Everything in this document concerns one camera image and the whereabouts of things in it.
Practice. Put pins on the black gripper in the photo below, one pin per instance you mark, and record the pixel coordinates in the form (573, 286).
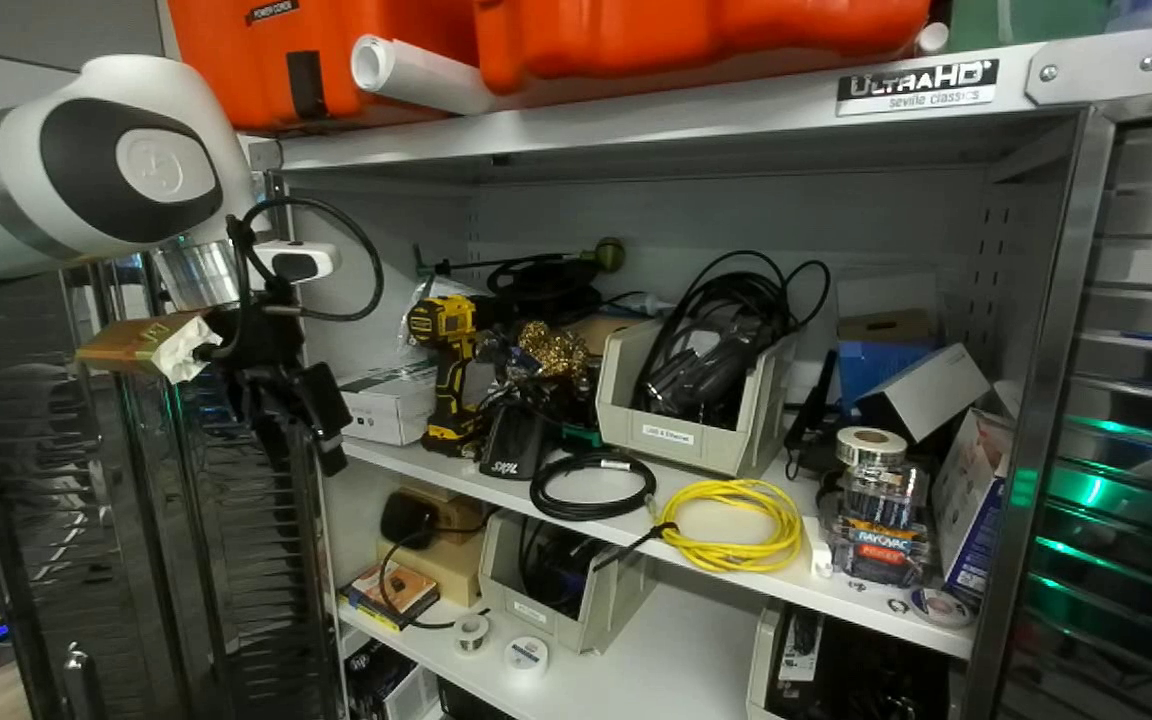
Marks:
(269, 385)

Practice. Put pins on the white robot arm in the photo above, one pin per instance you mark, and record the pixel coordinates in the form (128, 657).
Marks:
(135, 155)

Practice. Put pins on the white cardboard box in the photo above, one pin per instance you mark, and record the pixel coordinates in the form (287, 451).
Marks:
(391, 409)

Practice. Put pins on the blue cardboard box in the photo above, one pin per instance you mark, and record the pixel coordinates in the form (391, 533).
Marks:
(865, 365)

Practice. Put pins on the orange plastic case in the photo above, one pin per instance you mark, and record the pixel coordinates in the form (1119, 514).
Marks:
(287, 64)

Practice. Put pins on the white plastic pipe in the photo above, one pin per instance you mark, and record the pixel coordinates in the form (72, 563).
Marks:
(421, 76)

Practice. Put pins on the beige lower shelf bin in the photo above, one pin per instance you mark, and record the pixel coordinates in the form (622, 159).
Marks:
(564, 587)

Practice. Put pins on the orange plastic tub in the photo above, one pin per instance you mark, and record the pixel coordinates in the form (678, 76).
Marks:
(632, 38)

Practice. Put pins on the metal shelving unit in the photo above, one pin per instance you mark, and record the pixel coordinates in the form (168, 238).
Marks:
(1016, 176)

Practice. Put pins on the roll of white tape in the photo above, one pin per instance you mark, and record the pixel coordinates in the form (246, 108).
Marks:
(871, 454)

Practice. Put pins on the yellow black cordless drill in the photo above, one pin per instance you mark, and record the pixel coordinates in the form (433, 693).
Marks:
(449, 331)

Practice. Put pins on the beige bin with black cables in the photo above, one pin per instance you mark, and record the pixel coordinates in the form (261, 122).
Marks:
(706, 385)

